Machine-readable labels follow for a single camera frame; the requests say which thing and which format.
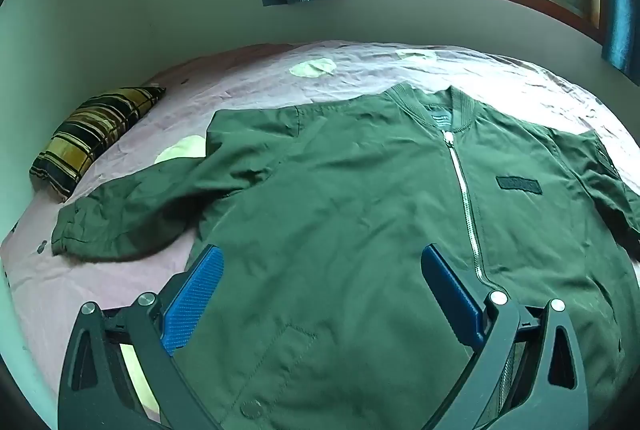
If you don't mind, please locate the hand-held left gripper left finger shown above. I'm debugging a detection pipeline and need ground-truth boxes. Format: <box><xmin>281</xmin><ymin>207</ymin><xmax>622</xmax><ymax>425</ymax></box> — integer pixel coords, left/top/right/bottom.
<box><xmin>57</xmin><ymin>245</ymin><xmax>226</xmax><ymax>430</ymax></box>

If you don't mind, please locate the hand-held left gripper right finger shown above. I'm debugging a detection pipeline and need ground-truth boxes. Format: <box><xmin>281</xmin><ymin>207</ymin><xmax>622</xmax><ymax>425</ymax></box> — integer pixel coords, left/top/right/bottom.
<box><xmin>420</xmin><ymin>243</ymin><xmax>591</xmax><ymax>430</ymax></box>

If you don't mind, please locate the dark green zip jacket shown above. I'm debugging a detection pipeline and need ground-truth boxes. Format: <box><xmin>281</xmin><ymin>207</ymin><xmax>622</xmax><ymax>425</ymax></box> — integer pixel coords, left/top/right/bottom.
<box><xmin>51</xmin><ymin>83</ymin><xmax>640</xmax><ymax>430</ymax></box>

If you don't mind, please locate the yellow black plaid pillow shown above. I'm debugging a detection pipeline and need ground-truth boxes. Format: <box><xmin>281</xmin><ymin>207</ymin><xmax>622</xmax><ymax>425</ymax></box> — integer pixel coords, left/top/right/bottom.
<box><xmin>29</xmin><ymin>85</ymin><xmax>167</xmax><ymax>202</ymax></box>

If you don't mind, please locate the pink dotted bed sheet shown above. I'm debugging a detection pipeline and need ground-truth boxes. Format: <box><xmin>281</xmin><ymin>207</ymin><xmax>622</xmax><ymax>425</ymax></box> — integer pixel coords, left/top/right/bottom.
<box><xmin>0</xmin><ymin>41</ymin><xmax>640</xmax><ymax>416</ymax></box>

